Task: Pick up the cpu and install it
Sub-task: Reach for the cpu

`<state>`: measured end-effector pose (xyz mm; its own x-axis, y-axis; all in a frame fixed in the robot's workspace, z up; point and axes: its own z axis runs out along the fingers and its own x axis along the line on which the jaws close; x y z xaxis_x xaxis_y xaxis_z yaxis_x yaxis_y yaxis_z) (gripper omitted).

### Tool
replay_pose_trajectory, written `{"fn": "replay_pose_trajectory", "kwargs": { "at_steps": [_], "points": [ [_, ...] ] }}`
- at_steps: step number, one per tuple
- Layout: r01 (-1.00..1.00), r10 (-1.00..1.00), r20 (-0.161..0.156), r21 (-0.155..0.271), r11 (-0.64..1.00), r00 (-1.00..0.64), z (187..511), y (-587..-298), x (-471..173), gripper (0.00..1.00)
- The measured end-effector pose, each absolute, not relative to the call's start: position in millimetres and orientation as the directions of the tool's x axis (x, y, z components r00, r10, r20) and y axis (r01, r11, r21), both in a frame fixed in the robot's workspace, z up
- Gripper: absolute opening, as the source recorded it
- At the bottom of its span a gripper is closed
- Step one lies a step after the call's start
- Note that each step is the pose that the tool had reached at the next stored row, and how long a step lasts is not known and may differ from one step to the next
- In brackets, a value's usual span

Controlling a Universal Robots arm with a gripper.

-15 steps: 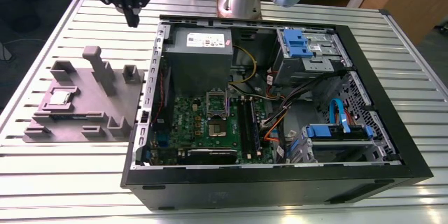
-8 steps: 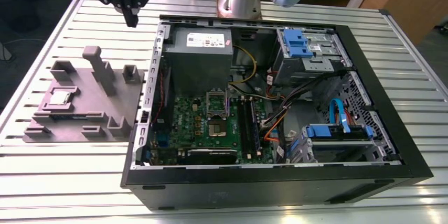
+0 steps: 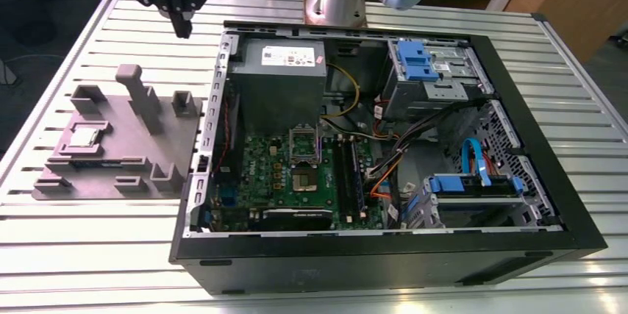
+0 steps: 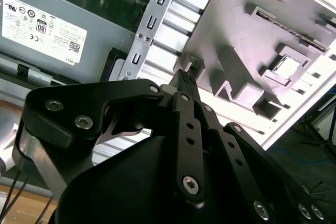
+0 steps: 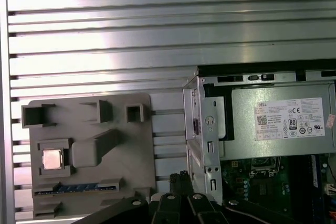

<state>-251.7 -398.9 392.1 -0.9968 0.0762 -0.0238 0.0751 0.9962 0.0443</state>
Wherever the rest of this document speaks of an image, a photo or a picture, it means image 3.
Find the silver CPU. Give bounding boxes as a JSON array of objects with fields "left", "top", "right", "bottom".
[{"left": 67, "top": 128, "right": 103, "bottom": 148}]

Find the CPU socket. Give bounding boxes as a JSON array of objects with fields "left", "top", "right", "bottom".
[{"left": 289, "top": 165, "right": 324, "bottom": 194}]

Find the grey power supply unit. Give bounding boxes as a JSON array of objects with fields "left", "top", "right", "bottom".
[{"left": 228, "top": 38, "right": 329, "bottom": 126}]

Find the grey parts rack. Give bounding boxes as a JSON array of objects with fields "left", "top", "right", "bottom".
[{"left": 29, "top": 63, "right": 207, "bottom": 201}]

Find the dark RAM stick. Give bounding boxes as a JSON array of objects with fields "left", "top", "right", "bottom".
[{"left": 68, "top": 159, "right": 124, "bottom": 168}]

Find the green motherboard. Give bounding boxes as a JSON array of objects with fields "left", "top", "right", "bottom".
[{"left": 208, "top": 132, "right": 388, "bottom": 232}]

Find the metal socket cover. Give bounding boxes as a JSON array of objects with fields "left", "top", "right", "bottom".
[{"left": 288, "top": 124, "right": 323, "bottom": 166}]

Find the silver drive cage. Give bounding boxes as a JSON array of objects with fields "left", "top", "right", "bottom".
[{"left": 381, "top": 37, "right": 495, "bottom": 120}]

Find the black RAM slot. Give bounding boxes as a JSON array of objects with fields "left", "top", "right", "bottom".
[
  {"left": 332, "top": 135, "right": 355, "bottom": 221},
  {"left": 345, "top": 135, "right": 368, "bottom": 219}
]

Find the black graphics card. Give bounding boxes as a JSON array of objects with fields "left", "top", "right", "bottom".
[{"left": 247, "top": 206, "right": 335, "bottom": 232}]

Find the hard disk in blue carrier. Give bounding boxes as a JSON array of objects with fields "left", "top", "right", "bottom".
[{"left": 428, "top": 175, "right": 525, "bottom": 198}]

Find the black PC case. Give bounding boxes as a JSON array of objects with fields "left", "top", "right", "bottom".
[{"left": 168, "top": 19, "right": 609, "bottom": 296}]

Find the silver disk bay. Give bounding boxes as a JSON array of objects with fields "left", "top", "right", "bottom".
[{"left": 420, "top": 175, "right": 561, "bottom": 229}]

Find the black chair base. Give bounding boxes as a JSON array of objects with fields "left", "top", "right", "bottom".
[{"left": 607, "top": 26, "right": 628, "bottom": 49}]

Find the yellow wire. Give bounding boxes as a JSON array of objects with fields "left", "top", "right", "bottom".
[{"left": 323, "top": 63, "right": 363, "bottom": 119}]

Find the blue plastic drive bracket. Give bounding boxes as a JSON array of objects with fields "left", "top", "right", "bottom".
[
  {"left": 404, "top": 63, "right": 440, "bottom": 82},
  {"left": 397, "top": 40, "right": 433, "bottom": 68}
]

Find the black wire bundle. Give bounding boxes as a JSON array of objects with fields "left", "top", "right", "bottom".
[{"left": 365, "top": 99, "right": 489, "bottom": 182}]

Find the orange wire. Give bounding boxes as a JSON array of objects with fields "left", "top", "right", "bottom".
[{"left": 368, "top": 165, "right": 396, "bottom": 203}]

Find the blue flat wire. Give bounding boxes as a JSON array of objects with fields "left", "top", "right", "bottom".
[{"left": 460, "top": 137, "right": 492, "bottom": 188}]

